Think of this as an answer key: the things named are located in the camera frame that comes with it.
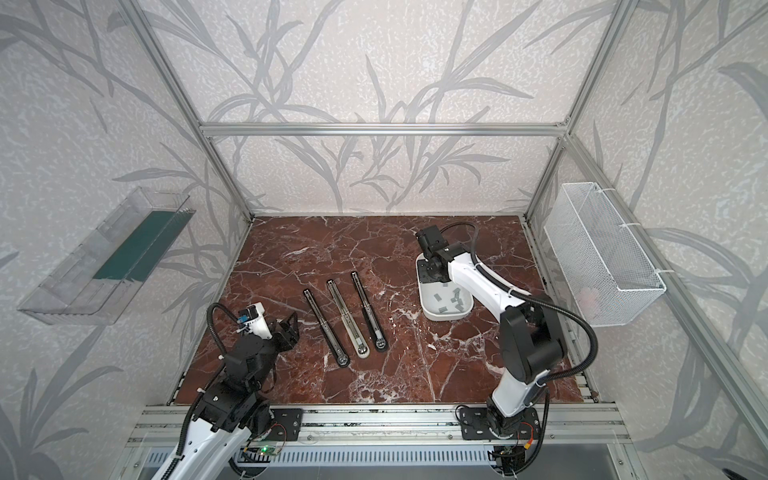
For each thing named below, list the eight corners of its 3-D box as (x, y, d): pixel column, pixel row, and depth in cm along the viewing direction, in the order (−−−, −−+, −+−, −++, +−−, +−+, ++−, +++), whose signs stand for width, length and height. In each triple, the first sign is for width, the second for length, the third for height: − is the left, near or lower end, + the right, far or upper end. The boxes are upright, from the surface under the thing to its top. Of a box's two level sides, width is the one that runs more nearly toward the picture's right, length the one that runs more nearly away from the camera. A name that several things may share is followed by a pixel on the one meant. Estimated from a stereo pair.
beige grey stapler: (358, 362, 86) (357, 359, 84) (322, 287, 102) (321, 284, 100) (372, 354, 87) (371, 351, 85) (334, 282, 103) (332, 278, 101)
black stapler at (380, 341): (377, 353, 87) (377, 350, 85) (347, 278, 104) (346, 274, 102) (388, 348, 88) (388, 345, 86) (357, 275, 105) (356, 270, 103)
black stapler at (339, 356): (340, 370, 84) (339, 367, 82) (301, 296, 100) (299, 292, 97) (350, 363, 86) (349, 360, 83) (310, 291, 101) (308, 287, 99)
